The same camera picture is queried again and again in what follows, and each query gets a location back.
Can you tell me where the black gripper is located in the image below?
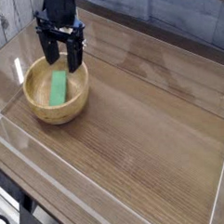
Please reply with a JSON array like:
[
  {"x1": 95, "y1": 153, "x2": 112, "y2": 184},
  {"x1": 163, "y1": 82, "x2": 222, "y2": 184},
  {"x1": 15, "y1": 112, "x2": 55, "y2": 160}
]
[{"x1": 34, "y1": 0, "x2": 85, "y2": 73}]

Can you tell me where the wooden bowl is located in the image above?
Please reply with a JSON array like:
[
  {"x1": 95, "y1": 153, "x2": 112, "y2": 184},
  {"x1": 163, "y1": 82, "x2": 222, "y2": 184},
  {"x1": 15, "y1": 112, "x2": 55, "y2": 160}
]
[{"x1": 23, "y1": 52, "x2": 89, "y2": 125}]

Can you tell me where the green rectangular block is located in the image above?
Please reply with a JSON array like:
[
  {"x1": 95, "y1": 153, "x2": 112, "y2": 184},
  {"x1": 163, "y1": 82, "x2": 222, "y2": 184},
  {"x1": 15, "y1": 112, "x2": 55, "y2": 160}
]
[{"x1": 49, "y1": 70, "x2": 67, "y2": 106}]

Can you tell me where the clear acrylic tray wall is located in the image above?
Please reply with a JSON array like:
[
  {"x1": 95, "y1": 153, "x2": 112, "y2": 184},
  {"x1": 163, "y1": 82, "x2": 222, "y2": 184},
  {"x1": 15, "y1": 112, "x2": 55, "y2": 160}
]
[{"x1": 0, "y1": 11, "x2": 224, "y2": 224}]

